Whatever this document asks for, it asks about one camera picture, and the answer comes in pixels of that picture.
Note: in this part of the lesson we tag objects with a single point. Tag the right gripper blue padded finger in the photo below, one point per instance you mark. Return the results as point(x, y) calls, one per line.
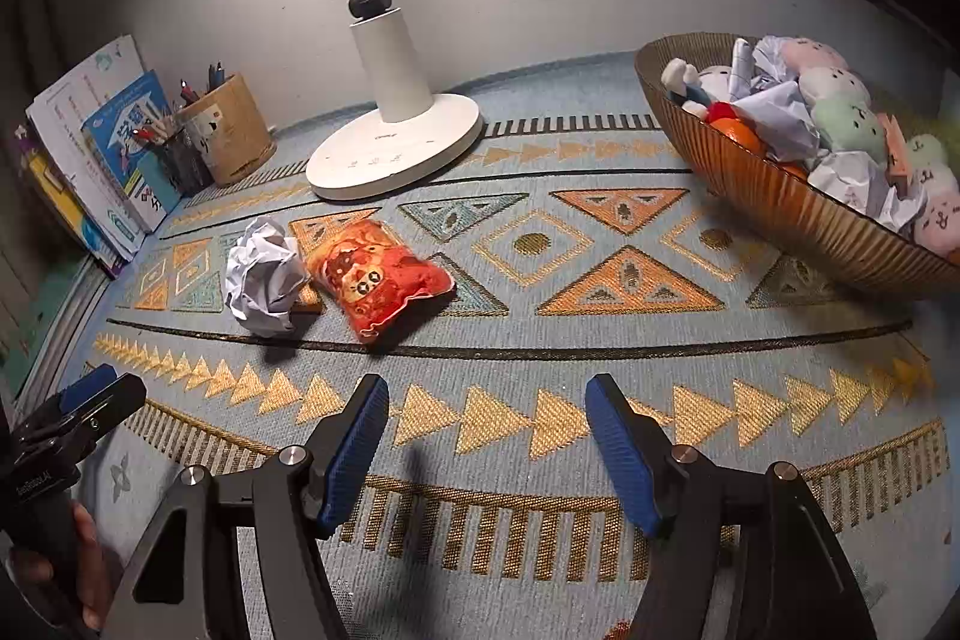
point(792, 577)
point(184, 580)

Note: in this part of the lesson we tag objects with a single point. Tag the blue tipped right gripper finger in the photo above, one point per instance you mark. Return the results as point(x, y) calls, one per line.
point(78, 396)

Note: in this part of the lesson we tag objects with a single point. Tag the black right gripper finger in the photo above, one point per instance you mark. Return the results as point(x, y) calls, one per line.
point(82, 413)

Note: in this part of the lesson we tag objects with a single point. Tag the grid paper ball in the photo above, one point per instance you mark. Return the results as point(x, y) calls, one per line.
point(263, 276)

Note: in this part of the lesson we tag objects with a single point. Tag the tricolor dango plush skewer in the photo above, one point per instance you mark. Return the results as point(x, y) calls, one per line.
point(937, 227)

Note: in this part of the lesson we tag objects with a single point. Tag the orange tangerine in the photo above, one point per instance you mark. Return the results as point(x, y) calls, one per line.
point(741, 133)
point(794, 169)

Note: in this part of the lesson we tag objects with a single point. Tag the large paper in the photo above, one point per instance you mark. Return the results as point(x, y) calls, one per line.
point(856, 180)

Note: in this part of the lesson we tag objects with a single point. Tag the pink house shaped box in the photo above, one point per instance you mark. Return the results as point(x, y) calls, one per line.
point(898, 167)

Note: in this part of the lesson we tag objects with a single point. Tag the small tricolor plush balls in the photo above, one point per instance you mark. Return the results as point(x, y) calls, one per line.
point(839, 102)

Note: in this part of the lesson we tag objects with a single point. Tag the white cat plush toy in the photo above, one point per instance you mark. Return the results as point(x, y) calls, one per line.
point(696, 91)

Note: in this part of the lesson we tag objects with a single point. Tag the person's left hand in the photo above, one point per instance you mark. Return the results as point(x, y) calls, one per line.
point(92, 580)

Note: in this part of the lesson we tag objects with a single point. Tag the green flat book stack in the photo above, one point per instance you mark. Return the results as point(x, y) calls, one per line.
point(41, 307)

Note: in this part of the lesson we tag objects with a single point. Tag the yellow purple book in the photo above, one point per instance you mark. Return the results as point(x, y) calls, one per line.
point(43, 176)

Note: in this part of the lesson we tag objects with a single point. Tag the black mesh pen cup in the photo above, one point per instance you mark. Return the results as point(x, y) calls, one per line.
point(182, 164)

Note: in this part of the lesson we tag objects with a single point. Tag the blue cover workbook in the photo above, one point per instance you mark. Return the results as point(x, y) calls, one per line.
point(134, 166)

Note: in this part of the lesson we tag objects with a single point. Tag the patterned blue woven mat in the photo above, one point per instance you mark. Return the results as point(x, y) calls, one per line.
point(577, 244)

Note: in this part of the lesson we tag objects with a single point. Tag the white paper workbook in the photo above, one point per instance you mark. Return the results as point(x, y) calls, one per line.
point(58, 114)

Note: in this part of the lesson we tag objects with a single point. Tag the wooden pen holder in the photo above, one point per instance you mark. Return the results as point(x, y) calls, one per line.
point(228, 130)

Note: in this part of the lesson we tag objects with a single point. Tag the red snack bag plush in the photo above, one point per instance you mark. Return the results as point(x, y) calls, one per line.
point(373, 276)

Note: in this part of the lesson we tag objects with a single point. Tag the brown ribbed glass bowl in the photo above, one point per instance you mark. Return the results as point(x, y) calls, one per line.
point(799, 219)

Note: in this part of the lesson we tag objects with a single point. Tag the white desk lamp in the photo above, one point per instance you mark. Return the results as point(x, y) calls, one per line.
point(410, 134)

